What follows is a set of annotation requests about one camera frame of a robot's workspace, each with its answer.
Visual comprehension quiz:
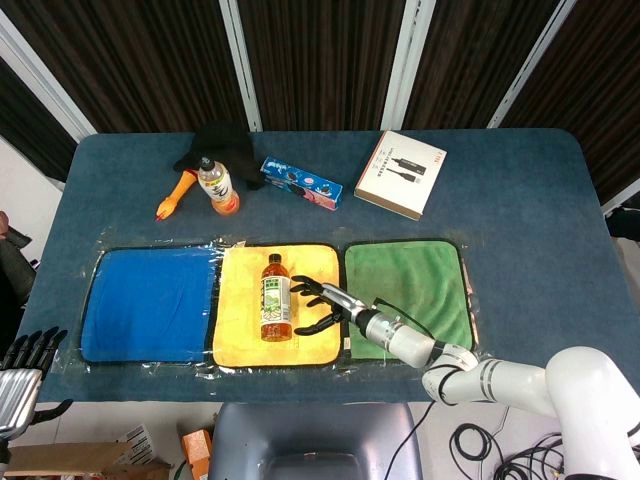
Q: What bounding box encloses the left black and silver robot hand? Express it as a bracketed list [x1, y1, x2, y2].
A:
[0, 327, 74, 451]

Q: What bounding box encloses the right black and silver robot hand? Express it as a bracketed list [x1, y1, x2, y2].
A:
[291, 274, 376, 337]

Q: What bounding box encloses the brown tea bottle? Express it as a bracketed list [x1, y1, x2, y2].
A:
[259, 253, 294, 343]

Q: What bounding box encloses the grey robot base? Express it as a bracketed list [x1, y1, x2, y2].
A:
[207, 402, 426, 480]

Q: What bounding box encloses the orange soda bottle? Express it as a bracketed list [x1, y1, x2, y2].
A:
[197, 155, 241, 217]

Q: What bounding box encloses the green cloth mat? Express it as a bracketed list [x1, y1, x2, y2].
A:
[343, 239, 476, 361]

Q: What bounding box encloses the brown cardboard box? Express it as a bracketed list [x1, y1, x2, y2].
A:
[0, 439, 174, 480]

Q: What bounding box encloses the yellow cloth mat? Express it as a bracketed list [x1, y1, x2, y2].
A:
[212, 243, 342, 367]

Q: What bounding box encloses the blue cookie box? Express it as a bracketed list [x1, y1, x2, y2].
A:
[260, 156, 345, 211]

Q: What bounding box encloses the white printed label paper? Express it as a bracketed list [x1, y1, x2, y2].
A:
[117, 423, 157, 464]

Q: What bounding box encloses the clear plastic film sheet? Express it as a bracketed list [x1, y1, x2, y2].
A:
[49, 227, 481, 384]

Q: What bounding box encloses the white cardboard product box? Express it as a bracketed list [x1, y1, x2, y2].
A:
[353, 130, 449, 221]

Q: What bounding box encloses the blue cloth mat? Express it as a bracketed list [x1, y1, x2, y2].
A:
[80, 247, 219, 365]

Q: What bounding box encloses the small orange box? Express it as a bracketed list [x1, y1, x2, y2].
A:
[180, 428, 214, 479]

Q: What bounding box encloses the black cloth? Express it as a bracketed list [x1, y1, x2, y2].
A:
[173, 121, 269, 191]

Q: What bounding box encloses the orange rubber chicken toy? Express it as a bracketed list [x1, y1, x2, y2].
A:
[155, 168, 200, 223]

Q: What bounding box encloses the black object beside table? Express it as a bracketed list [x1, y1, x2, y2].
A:
[604, 204, 640, 240]

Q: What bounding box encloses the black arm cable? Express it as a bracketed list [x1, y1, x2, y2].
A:
[372, 297, 437, 342]

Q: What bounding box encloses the black floor cable bundle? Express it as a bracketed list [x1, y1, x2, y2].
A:
[449, 422, 569, 480]

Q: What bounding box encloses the white partition post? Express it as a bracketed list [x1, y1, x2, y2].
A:
[0, 24, 99, 144]
[487, 0, 576, 129]
[219, 0, 264, 132]
[382, 0, 436, 132]

